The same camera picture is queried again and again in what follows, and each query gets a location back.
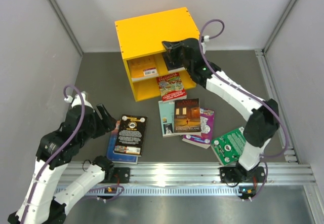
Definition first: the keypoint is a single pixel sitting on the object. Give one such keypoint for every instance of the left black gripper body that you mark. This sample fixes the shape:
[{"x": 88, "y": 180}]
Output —
[{"x": 97, "y": 128}]

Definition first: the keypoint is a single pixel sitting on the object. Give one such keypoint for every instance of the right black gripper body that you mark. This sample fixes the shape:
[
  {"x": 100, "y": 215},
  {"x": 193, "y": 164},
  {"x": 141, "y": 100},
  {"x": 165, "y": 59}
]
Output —
[{"x": 186, "y": 65}]

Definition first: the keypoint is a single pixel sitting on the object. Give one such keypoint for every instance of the red treehouse book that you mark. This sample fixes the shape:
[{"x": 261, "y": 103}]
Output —
[{"x": 171, "y": 87}]

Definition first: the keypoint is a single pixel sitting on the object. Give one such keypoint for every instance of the orange Roald Dahl book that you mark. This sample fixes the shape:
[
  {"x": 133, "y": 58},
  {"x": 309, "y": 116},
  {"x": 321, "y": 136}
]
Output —
[{"x": 143, "y": 67}]

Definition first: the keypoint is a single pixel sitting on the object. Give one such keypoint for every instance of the brown Edward Tulane book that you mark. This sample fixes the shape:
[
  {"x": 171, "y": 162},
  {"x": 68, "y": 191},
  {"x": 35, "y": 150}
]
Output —
[{"x": 187, "y": 117}]

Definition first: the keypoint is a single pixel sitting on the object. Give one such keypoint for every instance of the dark blue cover book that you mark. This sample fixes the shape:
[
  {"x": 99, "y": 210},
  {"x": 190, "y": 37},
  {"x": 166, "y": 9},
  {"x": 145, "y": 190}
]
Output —
[{"x": 171, "y": 66}]

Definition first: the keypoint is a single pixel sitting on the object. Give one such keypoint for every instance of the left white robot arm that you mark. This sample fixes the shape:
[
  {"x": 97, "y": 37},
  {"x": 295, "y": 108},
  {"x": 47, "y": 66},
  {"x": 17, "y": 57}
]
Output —
[{"x": 55, "y": 152}]

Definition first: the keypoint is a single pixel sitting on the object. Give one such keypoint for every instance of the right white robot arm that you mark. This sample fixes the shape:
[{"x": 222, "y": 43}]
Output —
[{"x": 261, "y": 116}]

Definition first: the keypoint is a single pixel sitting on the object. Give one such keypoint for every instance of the black cover book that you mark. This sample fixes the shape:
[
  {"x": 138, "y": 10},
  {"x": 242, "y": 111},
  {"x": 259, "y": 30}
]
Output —
[{"x": 130, "y": 136}]

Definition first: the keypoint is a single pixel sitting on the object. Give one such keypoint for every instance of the yellow wooden shelf box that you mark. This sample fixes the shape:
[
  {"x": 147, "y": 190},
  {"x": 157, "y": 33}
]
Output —
[{"x": 140, "y": 40}]

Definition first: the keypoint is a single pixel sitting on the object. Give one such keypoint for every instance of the purple cartoon cover book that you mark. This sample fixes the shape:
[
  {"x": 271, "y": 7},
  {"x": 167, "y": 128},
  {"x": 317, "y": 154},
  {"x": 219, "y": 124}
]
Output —
[{"x": 207, "y": 124}]

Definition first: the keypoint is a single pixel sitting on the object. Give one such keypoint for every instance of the light teal cover book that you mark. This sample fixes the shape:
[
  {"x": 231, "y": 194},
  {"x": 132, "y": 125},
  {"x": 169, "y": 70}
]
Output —
[{"x": 166, "y": 112}]

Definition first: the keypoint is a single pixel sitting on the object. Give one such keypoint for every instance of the green cover book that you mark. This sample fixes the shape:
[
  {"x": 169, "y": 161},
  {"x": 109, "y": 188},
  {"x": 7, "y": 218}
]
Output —
[{"x": 229, "y": 147}]

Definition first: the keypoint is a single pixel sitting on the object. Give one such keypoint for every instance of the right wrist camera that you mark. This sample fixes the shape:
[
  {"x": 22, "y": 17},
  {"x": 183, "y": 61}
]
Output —
[{"x": 203, "y": 41}]

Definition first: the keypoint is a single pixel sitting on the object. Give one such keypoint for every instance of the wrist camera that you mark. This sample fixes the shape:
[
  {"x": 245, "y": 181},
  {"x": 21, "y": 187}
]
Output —
[
  {"x": 203, "y": 41},
  {"x": 77, "y": 100}
]

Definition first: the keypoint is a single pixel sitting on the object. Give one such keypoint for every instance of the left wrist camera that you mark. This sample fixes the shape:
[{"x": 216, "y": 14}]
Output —
[{"x": 77, "y": 100}]

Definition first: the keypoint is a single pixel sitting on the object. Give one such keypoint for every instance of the aluminium mounting rail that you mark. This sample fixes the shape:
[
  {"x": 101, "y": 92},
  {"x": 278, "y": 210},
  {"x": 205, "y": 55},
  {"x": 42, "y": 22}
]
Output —
[{"x": 189, "y": 179}]

